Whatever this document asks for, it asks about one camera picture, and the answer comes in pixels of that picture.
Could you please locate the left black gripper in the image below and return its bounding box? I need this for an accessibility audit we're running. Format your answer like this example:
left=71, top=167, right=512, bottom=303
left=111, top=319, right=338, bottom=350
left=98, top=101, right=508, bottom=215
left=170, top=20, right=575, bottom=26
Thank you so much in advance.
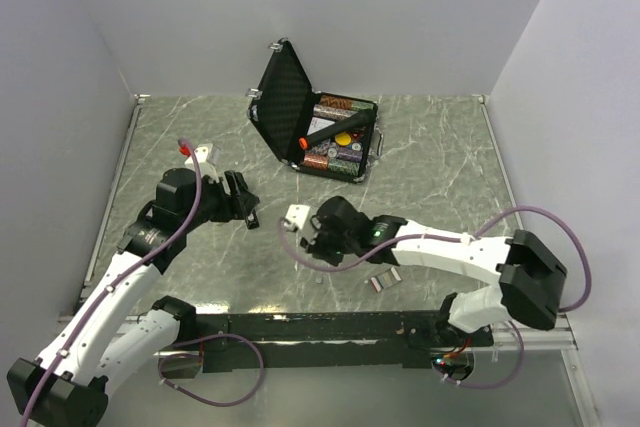
left=180, top=169, right=258, bottom=231

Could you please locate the striped staple strip pack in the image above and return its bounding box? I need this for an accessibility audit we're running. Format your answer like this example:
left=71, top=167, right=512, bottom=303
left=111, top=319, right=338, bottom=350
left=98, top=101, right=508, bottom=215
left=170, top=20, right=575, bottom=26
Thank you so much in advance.
left=369, top=267, right=402, bottom=293

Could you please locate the black stapler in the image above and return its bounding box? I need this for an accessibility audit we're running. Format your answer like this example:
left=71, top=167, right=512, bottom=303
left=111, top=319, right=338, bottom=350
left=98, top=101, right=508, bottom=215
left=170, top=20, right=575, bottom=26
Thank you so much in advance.
left=245, top=211, right=260, bottom=230

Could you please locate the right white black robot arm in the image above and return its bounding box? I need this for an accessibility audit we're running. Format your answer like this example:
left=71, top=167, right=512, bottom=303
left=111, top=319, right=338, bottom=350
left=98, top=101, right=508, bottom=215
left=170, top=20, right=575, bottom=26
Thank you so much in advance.
left=285, top=196, right=567, bottom=345

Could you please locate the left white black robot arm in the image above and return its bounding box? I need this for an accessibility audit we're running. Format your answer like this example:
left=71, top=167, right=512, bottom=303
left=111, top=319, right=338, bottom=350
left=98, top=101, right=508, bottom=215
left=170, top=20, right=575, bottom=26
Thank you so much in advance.
left=7, top=168, right=259, bottom=426

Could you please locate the yellow poker chip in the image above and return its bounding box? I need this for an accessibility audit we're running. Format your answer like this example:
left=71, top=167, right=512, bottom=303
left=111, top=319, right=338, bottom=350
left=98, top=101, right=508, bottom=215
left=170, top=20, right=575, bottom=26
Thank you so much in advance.
left=334, top=132, right=352, bottom=146

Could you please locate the black poker chip case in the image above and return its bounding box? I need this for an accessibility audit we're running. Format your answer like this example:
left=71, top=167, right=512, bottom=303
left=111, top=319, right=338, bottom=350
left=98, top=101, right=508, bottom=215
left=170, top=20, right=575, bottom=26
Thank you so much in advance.
left=246, top=38, right=382, bottom=184

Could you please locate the black marker orange cap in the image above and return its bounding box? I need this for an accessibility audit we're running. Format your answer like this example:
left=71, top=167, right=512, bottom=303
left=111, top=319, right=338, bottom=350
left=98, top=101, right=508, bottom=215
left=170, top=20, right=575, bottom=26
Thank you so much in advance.
left=298, top=109, right=376, bottom=150

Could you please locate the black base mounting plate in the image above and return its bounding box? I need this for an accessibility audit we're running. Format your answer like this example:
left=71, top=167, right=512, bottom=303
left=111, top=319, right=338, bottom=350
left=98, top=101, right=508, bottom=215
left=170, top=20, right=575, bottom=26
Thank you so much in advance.
left=161, top=310, right=494, bottom=373

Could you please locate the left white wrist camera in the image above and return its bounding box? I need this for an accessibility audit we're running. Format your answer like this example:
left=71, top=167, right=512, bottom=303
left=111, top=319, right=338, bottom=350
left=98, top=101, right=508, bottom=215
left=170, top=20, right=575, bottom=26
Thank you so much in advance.
left=178, top=138, right=221, bottom=184

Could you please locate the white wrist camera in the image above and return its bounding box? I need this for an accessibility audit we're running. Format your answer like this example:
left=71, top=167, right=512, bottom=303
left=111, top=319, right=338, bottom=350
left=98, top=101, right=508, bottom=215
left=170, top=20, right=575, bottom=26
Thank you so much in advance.
left=284, top=204, right=312, bottom=232
left=178, top=138, right=221, bottom=184

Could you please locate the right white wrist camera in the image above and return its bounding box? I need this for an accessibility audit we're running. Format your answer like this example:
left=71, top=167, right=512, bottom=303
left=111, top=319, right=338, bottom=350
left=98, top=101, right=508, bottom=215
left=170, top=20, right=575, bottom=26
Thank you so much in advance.
left=284, top=204, right=312, bottom=232

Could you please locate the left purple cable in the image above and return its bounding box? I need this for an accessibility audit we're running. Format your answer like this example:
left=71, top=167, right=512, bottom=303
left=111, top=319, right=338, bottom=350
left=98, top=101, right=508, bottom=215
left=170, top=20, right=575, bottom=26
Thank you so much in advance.
left=17, top=136, right=266, bottom=427

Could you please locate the purple cable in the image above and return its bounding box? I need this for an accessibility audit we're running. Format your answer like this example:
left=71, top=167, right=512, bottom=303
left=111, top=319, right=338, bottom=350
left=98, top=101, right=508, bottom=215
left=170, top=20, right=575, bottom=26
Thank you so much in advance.
left=277, top=205, right=594, bottom=391
left=17, top=136, right=266, bottom=427

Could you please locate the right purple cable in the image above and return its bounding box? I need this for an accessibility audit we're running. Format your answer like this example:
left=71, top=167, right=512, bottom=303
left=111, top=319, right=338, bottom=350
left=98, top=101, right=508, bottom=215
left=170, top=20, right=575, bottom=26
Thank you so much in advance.
left=277, top=205, right=594, bottom=391

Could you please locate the aluminium rail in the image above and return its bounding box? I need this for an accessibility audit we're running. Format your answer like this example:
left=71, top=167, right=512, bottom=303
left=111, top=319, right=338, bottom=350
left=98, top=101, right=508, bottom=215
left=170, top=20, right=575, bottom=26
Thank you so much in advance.
left=492, top=324, right=577, bottom=351

